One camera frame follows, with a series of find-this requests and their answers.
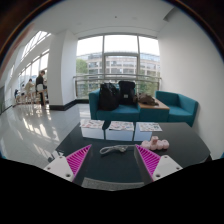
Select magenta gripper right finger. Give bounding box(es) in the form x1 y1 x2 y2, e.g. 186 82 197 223
134 144 183 182

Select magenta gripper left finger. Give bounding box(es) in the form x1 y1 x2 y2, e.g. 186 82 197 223
43 144 93 183

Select pink power strip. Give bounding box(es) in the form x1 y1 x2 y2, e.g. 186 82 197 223
141 140 169 151

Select right paper leaflet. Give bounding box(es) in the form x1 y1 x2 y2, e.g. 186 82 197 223
139 122 161 132

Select left paper leaflet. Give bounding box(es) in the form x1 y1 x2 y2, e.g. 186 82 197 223
80 119 104 129

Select wooden side table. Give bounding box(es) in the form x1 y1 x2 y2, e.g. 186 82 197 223
138 100 170 122

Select teal sofa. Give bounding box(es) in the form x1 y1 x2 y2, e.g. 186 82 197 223
88 88 141 123

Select teal armchair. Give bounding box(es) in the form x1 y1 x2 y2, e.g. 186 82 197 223
155 91 198 127

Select brown bag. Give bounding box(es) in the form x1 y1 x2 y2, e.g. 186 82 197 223
133 93 158 106

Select large black backpack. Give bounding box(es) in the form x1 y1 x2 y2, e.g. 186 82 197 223
99 83 119 111

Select black backpack with label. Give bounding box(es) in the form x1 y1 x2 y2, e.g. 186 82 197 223
119 81 135 105

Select metal window railing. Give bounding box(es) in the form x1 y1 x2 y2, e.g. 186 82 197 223
74 74 161 99

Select standing person dark jacket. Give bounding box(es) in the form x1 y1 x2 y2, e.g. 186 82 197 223
36 70 45 106

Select seated person light top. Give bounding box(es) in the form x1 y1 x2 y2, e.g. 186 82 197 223
25 78 34 100

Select coiled white cable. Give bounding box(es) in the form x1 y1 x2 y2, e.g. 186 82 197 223
99 144 136 156

